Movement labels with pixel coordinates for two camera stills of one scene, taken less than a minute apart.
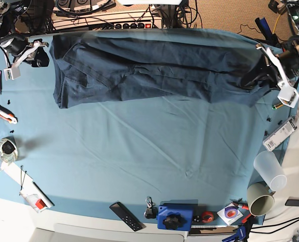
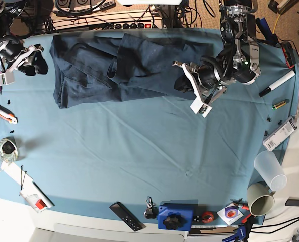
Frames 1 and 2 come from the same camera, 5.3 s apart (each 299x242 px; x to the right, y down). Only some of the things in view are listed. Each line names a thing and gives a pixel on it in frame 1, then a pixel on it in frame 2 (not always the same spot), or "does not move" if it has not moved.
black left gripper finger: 250,82 → 183,84
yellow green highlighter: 278,106 does not move
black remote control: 123,213 does not move
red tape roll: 207,217 does not move
